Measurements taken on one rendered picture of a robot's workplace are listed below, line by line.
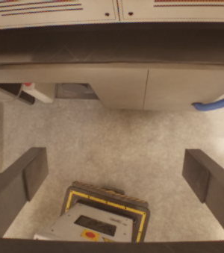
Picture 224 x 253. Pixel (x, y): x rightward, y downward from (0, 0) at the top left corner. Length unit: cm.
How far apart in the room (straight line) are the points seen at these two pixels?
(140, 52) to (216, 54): 21
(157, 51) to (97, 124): 81
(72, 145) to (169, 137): 67
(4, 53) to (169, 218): 122
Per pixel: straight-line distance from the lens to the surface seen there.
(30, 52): 68
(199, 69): 64
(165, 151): 125
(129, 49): 58
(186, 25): 61
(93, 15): 53
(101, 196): 99
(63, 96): 140
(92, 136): 127
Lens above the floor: 123
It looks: 79 degrees down
